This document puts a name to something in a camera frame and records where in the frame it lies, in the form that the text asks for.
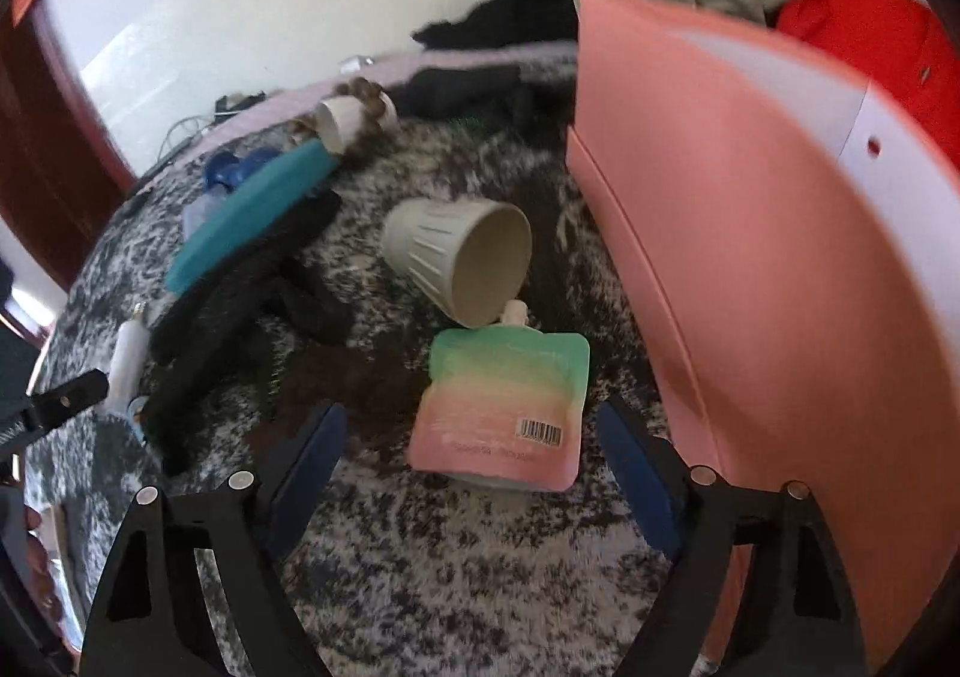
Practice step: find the black fluffy cloth pile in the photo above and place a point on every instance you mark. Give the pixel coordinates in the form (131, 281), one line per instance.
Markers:
(517, 6)

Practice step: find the long black cloth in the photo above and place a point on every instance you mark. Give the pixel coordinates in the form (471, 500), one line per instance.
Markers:
(217, 302)

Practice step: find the teal long case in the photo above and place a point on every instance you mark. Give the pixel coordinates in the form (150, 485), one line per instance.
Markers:
(251, 216)

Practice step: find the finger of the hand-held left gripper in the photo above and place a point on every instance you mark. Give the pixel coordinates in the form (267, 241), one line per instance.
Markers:
(71, 396)

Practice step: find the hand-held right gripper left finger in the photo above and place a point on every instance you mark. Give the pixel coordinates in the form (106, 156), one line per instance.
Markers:
(315, 467)

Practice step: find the white slim tube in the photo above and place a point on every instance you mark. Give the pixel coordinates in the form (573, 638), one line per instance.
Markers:
(126, 358)

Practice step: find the black folded cloth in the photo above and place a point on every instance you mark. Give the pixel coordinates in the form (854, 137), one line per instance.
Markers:
(457, 91)

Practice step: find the small white cup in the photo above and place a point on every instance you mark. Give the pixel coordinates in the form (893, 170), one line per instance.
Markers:
(339, 122)

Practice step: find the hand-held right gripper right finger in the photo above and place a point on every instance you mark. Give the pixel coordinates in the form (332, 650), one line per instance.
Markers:
(637, 474)

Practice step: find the blue plastic object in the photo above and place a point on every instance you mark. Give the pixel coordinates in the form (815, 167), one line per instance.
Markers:
(236, 169)

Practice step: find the dark wooden door frame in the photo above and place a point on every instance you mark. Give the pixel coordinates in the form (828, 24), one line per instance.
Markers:
(45, 152)

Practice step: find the grey mottled fuzzy blanket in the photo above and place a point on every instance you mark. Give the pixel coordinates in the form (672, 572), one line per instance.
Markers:
(465, 572)

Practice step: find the red cloth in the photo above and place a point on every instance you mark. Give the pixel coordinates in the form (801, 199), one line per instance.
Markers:
(877, 47)

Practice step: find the pastel gradient spout pouch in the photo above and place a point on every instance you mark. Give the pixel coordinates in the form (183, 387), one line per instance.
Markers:
(499, 407)

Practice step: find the person's left hand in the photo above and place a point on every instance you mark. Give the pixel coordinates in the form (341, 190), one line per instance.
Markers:
(39, 557)

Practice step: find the clear plastic container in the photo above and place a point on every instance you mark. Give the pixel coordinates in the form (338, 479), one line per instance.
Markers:
(201, 212)

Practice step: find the pink storage box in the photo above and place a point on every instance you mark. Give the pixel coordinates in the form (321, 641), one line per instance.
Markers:
(757, 287)

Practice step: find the cream ribbed cup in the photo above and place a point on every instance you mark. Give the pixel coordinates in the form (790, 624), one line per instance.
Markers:
(457, 257)

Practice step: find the small black cloth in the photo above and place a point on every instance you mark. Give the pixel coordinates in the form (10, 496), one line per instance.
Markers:
(315, 306)

